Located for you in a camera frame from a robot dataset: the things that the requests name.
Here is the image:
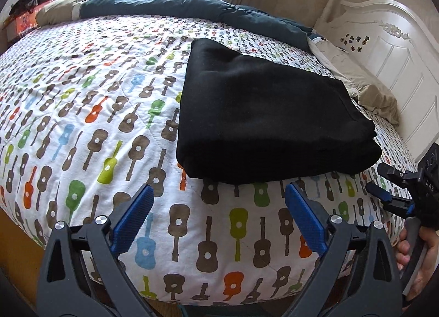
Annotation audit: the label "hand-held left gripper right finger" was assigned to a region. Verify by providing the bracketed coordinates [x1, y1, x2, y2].
[285, 181, 403, 317]

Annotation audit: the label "person's right hand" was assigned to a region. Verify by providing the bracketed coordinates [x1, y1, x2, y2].
[396, 227, 439, 300]

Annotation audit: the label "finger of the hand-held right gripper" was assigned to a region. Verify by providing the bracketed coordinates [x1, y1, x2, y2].
[365, 181, 417, 216]
[377, 162, 417, 187]

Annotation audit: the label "white headboard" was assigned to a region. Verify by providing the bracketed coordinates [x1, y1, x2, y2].
[314, 0, 439, 167]

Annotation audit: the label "beige pillow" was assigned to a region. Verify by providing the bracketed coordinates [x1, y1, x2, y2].
[307, 34, 402, 125]

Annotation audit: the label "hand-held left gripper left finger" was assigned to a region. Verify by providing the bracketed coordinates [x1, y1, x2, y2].
[36, 183, 155, 317]

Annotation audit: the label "teal and beige duvet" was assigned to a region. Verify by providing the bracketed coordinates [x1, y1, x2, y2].
[36, 0, 325, 52]

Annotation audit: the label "guitar printed bed sheet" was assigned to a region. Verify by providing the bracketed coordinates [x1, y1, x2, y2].
[0, 15, 421, 305]

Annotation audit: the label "black pants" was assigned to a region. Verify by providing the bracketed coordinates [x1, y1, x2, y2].
[175, 38, 383, 185]

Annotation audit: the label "black bag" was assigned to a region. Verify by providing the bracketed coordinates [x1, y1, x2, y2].
[9, 0, 47, 17]

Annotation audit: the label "orange box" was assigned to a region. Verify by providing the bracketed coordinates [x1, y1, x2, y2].
[3, 1, 47, 41]

